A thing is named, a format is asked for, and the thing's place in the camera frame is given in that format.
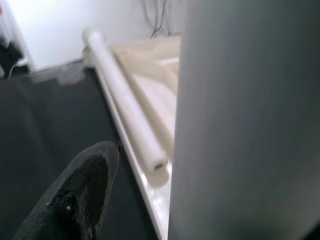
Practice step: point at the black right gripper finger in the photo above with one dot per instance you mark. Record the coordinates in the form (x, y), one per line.
(82, 190)

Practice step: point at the white plastic table leg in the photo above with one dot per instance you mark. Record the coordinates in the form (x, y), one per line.
(130, 112)
(237, 100)

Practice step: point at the white plastic table top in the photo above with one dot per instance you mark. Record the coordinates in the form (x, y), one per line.
(155, 75)

